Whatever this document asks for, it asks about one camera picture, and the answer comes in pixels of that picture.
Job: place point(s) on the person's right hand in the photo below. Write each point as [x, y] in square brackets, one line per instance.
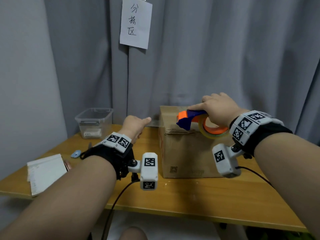
[222, 109]

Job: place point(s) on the person's left hand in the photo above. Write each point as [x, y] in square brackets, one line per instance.
[131, 126]

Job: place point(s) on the person's left thumb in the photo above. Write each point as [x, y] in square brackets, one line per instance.
[145, 120]

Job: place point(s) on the blue and orange tape dispenser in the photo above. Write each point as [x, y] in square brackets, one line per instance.
[192, 119]

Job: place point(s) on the person's right forearm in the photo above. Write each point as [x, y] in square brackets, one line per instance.
[290, 167]

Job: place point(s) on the person's left forearm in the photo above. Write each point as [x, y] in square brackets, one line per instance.
[65, 197]

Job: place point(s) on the black left wristband with markers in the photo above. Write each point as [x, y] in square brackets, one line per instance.
[117, 152]

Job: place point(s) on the black wristband with markers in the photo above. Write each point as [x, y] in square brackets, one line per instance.
[117, 152]
[252, 129]

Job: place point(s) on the brown cardboard box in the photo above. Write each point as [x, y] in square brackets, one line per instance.
[185, 152]

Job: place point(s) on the clear plastic container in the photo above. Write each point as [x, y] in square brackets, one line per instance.
[93, 123]

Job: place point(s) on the white item in container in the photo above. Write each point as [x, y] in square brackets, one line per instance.
[92, 132]

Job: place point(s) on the small metal blade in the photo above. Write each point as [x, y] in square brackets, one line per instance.
[89, 145]

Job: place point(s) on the small light blue object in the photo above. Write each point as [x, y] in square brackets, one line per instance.
[76, 154]

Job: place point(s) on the grey curtain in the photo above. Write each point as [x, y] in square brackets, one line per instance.
[200, 59]

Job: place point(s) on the white paper sign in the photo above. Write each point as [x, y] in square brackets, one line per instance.
[136, 22]

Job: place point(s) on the black right wristband with markers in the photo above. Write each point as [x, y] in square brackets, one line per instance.
[252, 129]

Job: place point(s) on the white notebook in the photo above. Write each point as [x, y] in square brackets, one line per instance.
[45, 173]

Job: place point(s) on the person's knee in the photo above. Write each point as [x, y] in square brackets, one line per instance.
[132, 234]

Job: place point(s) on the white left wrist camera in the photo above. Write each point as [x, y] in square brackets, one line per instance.
[148, 172]

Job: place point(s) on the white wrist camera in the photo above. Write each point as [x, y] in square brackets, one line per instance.
[148, 172]
[225, 161]

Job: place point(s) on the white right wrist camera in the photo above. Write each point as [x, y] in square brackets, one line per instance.
[225, 161]

